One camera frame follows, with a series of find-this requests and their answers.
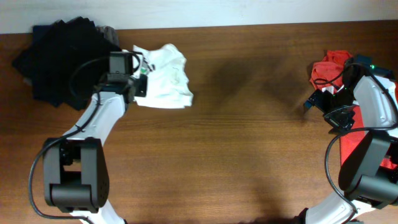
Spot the white printed t-shirt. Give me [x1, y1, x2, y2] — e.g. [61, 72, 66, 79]
[132, 44, 193, 109]

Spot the red lettered t-shirt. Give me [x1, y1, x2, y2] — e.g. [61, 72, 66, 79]
[310, 50, 397, 161]

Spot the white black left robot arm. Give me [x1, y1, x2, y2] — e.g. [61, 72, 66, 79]
[36, 51, 147, 223]

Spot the black folded garment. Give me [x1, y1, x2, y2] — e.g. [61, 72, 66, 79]
[12, 17, 120, 110]

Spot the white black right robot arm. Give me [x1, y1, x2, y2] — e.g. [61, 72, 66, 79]
[293, 55, 397, 224]

